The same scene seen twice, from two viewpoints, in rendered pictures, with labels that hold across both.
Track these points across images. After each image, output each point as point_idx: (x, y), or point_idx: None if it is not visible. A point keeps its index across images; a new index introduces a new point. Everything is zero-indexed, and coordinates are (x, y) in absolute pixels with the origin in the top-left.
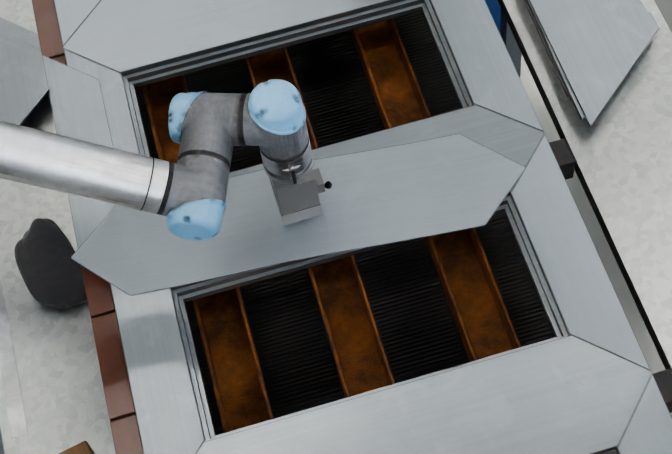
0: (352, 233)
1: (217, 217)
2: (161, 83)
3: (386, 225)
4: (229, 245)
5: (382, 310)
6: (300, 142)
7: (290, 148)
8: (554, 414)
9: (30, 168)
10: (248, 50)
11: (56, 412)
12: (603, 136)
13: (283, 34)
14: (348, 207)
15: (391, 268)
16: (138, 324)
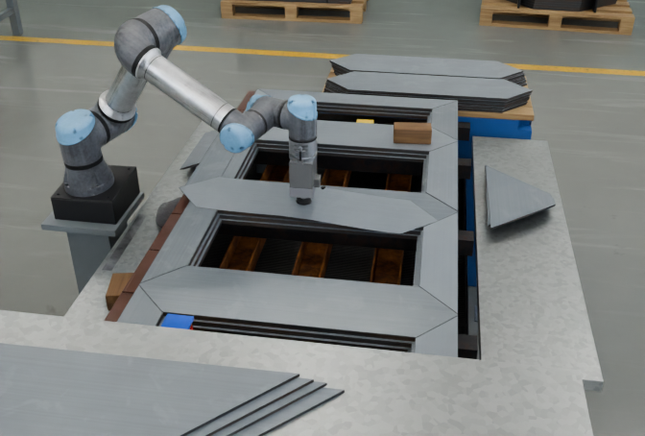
0: (325, 216)
1: (245, 136)
2: (278, 173)
3: (346, 219)
4: (258, 204)
5: None
6: (308, 132)
7: (301, 132)
8: (387, 313)
9: (167, 79)
10: (323, 151)
11: (131, 267)
12: (498, 241)
13: (345, 149)
14: (330, 207)
15: None
16: (191, 217)
